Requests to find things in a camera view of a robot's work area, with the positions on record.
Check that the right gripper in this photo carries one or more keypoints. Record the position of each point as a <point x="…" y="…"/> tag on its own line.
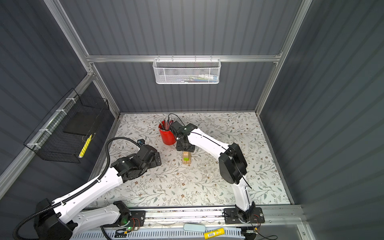
<point x="178" y="147"/>

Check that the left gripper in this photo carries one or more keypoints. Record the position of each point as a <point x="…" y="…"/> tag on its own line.
<point x="155" y="163"/>

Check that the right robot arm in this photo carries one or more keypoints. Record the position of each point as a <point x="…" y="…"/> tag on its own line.
<point x="232" y="166"/>

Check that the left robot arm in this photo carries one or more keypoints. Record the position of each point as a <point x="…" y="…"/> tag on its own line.
<point x="71" y="218"/>

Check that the red pen cup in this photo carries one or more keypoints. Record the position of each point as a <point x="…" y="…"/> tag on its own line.
<point x="166" y="135"/>

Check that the floral table mat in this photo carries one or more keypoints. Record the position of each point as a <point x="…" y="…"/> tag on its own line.
<point x="175" y="184"/>

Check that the yellow highlighter in basket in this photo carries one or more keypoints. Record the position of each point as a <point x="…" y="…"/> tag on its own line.
<point x="85" y="147"/>

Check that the light blue eraser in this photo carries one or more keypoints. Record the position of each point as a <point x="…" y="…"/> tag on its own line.
<point x="190" y="227"/>

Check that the yellow glue stick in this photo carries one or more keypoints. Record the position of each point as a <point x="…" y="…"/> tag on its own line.
<point x="214" y="233"/>

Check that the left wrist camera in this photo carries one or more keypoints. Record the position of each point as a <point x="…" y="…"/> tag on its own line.
<point x="141" y="142"/>

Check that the white wire basket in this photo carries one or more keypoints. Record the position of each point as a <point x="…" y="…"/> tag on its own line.
<point x="187" y="73"/>

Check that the black wire basket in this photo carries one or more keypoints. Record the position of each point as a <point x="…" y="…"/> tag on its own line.
<point x="63" y="135"/>

